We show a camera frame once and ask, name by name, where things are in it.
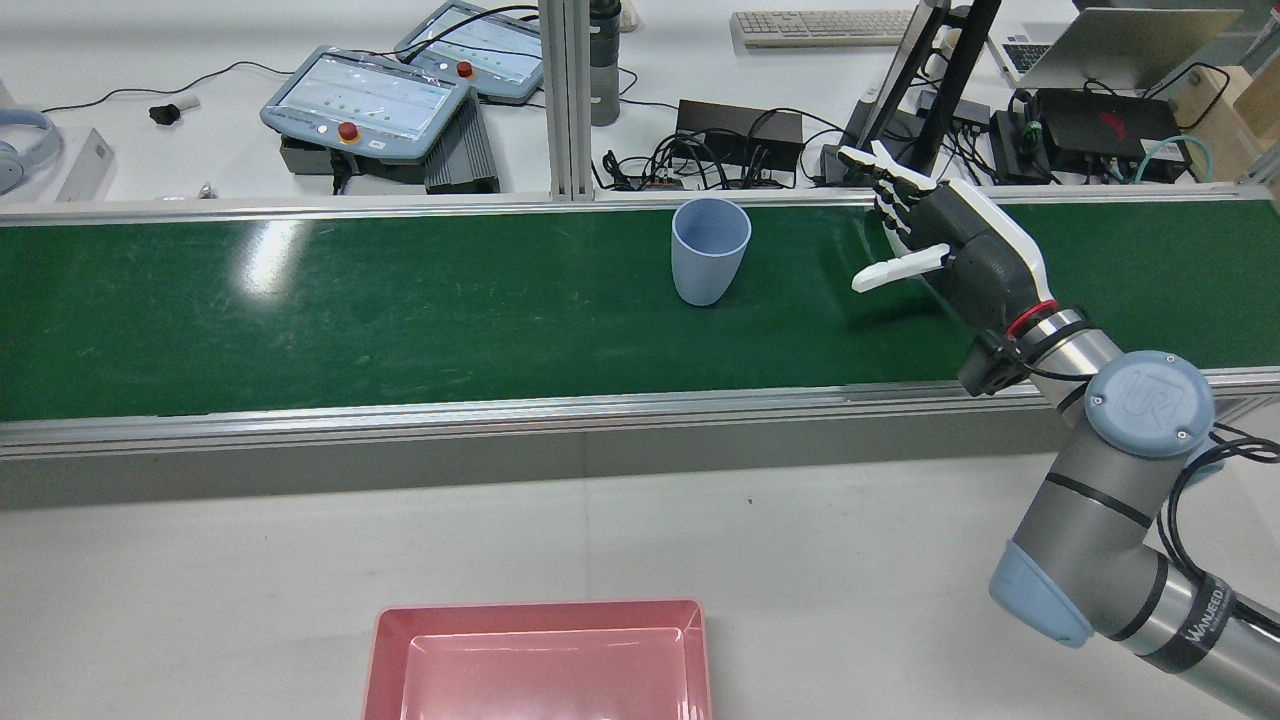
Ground teal cable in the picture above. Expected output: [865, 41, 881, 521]
[1135, 135, 1216, 186]

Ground brown cardboard box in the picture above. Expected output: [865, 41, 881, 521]
[1170, 65, 1280, 181]

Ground black hub box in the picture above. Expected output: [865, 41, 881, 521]
[676, 98, 804, 176]

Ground grey teach pendant red button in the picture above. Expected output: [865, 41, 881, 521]
[260, 45, 471, 166]
[395, 0, 546, 106]

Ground black monitor stand pole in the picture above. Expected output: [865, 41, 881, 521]
[905, 0, 1003, 181]

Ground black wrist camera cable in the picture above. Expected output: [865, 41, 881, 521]
[1020, 340, 1280, 633]

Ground white flat box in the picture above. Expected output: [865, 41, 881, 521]
[55, 128, 114, 203]

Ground silver laptop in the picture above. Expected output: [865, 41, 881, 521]
[985, 8, 1244, 91]

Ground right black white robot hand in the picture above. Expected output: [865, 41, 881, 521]
[838, 142, 1059, 341]

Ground grey slanted monitor panel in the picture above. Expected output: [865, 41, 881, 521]
[842, 0, 951, 186]

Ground black cable bundle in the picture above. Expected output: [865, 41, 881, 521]
[595, 128, 831, 193]

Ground pink plastic box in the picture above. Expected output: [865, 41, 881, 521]
[362, 598, 713, 720]

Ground long thin black cable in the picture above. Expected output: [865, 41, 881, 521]
[40, 60, 296, 116]

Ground black device box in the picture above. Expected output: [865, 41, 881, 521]
[990, 88, 1183, 183]

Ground green conveyor belt aluminium frame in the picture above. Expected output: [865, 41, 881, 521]
[0, 185, 1280, 511]

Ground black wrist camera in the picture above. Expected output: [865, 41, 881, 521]
[957, 330, 1026, 398]

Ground vertical aluminium frame post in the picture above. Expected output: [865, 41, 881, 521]
[538, 0, 593, 201]

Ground white computer keyboard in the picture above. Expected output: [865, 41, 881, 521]
[730, 8, 916, 49]

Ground pale blue headphones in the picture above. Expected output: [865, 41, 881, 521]
[0, 108, 63, 196]

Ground pale blue plastic cup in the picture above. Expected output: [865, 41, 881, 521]
[670, 197, 753, 307]

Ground dark grey bottle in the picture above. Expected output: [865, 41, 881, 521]
[588, 0, 623, 127]

